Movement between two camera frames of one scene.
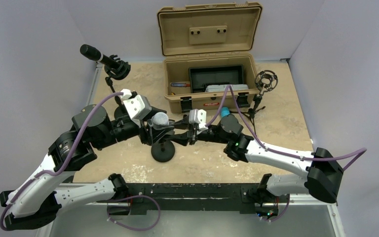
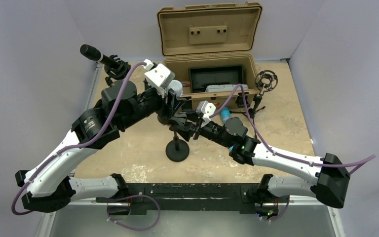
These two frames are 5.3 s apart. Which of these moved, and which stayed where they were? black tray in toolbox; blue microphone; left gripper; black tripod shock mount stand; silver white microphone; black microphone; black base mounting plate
Moved: left gripper; silver white microphone
Stayed: black microphone; blue microphone; black base mounting plate; black tripod shock mount stand; black tray in toolbox
